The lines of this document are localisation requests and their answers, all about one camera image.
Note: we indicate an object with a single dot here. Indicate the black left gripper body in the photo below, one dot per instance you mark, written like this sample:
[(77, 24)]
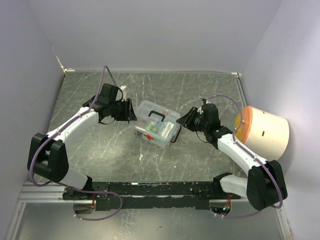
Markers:
[(120, 110)]

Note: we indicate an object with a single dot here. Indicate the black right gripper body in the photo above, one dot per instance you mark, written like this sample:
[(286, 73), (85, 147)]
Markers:
[(196, 123)]

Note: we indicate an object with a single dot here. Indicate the clear box lid black handle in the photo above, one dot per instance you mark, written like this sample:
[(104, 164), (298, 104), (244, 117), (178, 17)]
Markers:
[(147, 112)]

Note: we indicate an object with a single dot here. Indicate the clear first aid box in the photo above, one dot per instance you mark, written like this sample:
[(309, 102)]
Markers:
[(156, 139)]

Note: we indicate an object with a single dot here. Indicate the white plaster packet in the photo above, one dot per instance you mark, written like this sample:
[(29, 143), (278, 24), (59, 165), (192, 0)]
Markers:
[(167, 128)]

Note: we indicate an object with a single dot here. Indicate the small green packet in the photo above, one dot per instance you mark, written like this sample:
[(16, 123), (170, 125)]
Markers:
[(152, 127)]

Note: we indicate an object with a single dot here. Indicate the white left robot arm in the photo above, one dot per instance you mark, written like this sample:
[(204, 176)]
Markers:
[(48, 153)]

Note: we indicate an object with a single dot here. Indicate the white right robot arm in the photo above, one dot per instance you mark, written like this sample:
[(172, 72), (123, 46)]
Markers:
[(264, 185)]

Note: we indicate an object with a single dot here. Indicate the cream cylinder orange face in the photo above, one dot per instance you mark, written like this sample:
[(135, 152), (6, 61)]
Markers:
[(262, 132)]

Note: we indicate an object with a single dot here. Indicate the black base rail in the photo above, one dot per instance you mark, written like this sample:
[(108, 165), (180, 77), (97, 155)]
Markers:
[(149, 195)]

